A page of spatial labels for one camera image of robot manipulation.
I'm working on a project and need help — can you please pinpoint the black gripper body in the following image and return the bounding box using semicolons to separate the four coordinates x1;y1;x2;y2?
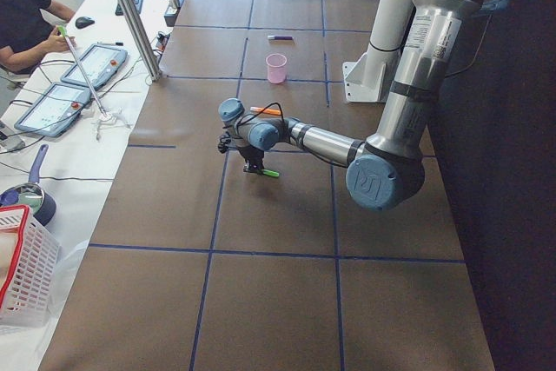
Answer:
238;145;264;169

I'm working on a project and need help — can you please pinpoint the green marker pen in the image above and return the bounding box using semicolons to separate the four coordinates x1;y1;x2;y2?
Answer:
263;169;280;178

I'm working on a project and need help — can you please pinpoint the orange marker pen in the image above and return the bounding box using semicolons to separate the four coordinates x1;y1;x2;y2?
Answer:
249;106;282;116

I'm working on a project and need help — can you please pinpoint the purple marker pen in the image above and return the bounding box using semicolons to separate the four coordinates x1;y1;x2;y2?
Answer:
267;35;294;41

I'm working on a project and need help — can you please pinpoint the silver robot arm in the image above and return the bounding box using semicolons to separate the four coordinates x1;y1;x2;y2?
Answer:
218;0;508;211

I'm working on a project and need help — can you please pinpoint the long metal grabber stick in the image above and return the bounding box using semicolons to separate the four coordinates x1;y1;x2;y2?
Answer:
56;25;114;123

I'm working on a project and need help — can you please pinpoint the far relay connector block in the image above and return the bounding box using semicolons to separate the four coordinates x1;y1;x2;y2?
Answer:
155;31;170;53

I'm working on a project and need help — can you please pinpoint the metal cup on black box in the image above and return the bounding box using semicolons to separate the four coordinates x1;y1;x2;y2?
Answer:
164;0;184;27

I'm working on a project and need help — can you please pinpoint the upper teach pendant tablet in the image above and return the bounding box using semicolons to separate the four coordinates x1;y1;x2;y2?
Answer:
60;43;128;89

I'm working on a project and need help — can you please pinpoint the teach pendant tablet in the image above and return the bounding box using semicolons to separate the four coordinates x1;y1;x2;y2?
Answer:
15;83;91;137
60;43;128;89

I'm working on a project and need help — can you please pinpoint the black marker on desk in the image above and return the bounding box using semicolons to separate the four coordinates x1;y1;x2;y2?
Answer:
96;42;124;46

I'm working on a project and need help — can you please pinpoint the lower teach pendant tablet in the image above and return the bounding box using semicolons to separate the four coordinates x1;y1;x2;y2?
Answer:
15;83;91;137

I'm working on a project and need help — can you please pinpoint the blue frying pan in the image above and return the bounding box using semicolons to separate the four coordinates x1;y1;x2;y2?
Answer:
1;144;56;226

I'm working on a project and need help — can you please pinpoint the black computer mouse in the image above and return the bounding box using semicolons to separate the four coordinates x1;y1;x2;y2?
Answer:
75;17;95;29

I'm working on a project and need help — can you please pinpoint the red white plastic basket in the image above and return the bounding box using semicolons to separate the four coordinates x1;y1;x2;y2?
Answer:
1;205;60;328

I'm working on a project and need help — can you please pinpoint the person in black shirt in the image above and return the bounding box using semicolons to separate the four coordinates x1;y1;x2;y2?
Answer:
1;0;75;74

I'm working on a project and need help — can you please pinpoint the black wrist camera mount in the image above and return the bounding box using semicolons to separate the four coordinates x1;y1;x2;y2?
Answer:
217;132;233;154

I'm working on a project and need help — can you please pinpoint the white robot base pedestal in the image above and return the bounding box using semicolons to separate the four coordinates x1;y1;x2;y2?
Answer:
343;0;414;103

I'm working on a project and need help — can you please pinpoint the aluminium frame post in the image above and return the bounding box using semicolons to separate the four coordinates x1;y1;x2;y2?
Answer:
117;0;162;82

